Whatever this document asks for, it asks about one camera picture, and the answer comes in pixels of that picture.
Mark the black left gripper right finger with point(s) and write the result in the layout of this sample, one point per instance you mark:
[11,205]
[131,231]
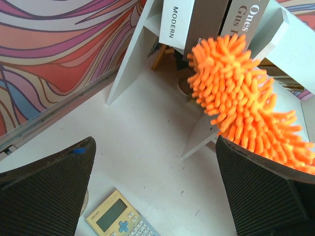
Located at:
[265,198]

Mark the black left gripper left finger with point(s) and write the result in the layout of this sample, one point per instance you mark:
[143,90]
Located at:
[45,197]

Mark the orange microfiber duster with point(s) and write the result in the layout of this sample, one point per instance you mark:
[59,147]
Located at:
[254,126]

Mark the white wooden bookshelf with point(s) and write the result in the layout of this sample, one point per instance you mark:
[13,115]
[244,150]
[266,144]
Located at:
[221,77]

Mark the light blue calculator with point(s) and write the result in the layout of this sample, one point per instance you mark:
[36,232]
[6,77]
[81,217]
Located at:
[117,217]

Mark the grey hardcover book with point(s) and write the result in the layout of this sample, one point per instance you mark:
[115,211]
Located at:
[243,18]

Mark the white Fredonia book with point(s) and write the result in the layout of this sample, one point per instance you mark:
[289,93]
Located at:
[184,23]

